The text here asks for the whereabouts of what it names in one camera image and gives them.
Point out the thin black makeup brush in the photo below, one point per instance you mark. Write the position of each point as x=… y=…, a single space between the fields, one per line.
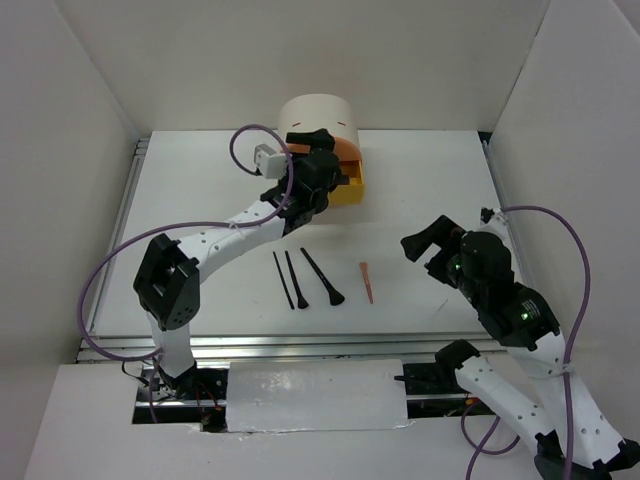
x=283 y=281

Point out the large black makeup brush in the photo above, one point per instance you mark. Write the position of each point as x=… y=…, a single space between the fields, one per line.
x=335 y=297

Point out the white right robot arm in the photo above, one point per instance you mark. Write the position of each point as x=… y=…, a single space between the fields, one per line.
x=568 y=435

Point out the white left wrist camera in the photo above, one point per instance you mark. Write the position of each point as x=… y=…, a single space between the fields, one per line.
x=269 y=163

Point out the black flat makeup brush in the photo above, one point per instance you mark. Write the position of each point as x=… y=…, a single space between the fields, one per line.
x=302 y=303

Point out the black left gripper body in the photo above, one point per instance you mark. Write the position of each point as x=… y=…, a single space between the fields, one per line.
x=321 y=204

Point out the white foam board cover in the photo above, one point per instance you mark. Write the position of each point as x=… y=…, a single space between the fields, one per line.
x=337 y=395

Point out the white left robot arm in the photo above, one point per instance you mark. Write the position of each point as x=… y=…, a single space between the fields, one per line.
x=169 y=278

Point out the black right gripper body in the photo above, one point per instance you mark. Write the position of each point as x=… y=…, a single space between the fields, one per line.
x=445 y=266

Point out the cream round drawer organizer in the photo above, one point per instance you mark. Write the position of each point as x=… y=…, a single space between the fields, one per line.
x=311 y=112

